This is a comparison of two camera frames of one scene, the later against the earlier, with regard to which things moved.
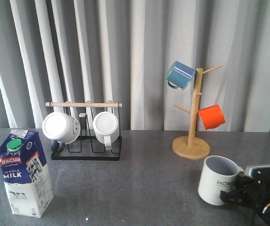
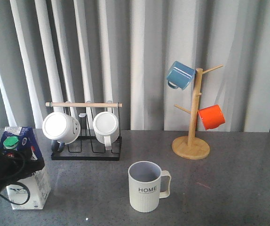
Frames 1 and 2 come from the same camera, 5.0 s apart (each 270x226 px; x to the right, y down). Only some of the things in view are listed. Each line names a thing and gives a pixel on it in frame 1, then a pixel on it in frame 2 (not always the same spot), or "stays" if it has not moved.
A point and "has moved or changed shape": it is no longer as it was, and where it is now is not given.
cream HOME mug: (218, 173) → (144, 182)
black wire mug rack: (87, 147) stays
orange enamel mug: (211, 117) stays
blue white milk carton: (26, 177) has moved or changed shape
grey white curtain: (36, 51) stays
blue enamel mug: (180, 75) stays
